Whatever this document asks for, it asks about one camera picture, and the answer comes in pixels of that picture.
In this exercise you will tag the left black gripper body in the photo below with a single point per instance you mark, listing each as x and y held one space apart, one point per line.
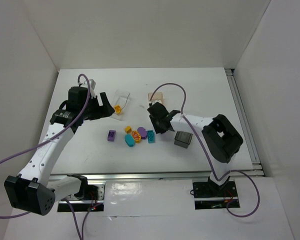
97 108

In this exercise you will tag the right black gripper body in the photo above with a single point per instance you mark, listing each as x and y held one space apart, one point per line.
159 119

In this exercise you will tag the teal long lego brick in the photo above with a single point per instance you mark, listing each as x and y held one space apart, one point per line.
151 136

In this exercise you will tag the purple small lego brick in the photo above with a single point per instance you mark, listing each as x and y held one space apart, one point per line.
111 135

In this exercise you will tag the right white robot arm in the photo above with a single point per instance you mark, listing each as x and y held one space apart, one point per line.
218 138

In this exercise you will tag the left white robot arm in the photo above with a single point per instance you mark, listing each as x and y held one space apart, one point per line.
29 190

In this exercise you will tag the clear plastic container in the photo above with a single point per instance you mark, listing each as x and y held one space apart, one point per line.
121 98

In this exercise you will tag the orange translucent container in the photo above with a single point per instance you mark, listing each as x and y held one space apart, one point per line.
156 95

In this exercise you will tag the purple oval lego piece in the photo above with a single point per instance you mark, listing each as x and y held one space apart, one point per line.
142 132

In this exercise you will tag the dark grey translucent container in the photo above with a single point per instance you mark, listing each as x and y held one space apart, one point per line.
183 139

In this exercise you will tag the small yellow lego brick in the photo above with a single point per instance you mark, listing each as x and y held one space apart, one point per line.
128 129

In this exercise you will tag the yellow oval printed lego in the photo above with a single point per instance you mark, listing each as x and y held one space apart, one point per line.
136 136

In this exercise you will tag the teal oval lego piece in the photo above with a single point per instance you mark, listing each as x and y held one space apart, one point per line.
129 140

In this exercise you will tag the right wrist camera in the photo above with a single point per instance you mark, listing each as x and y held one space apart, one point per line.
152 102

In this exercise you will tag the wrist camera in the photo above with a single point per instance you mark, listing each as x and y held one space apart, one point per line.
91 84
152 102

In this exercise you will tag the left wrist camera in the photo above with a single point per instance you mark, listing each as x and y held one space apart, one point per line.
91 84

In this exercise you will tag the aluminium right rail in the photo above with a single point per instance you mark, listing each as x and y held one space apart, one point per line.
257 166

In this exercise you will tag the aluminium rail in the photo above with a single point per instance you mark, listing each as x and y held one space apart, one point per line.
157 176
257 166

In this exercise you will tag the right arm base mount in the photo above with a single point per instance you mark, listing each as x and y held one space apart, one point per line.
206 199

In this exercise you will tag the aluminium front rail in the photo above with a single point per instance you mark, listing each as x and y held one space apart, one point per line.
157 176

